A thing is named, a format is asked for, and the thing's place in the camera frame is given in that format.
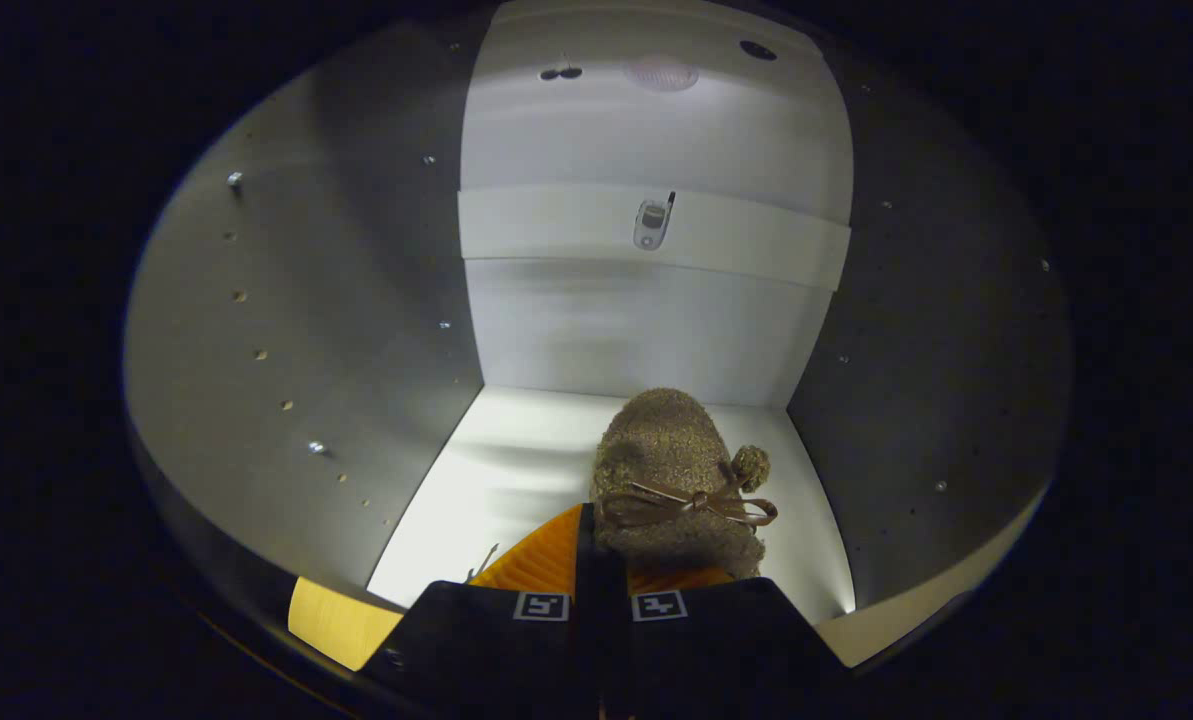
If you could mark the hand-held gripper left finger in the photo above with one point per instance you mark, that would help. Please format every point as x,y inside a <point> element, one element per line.
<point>476,650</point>

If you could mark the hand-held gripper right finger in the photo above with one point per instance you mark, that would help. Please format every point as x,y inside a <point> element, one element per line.
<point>736,650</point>

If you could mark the brown fuzzy shoe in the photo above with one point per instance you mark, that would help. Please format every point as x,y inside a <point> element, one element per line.
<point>661,450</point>

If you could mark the dark grey shoe cabinet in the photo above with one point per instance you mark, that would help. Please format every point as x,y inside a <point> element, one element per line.
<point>306,300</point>

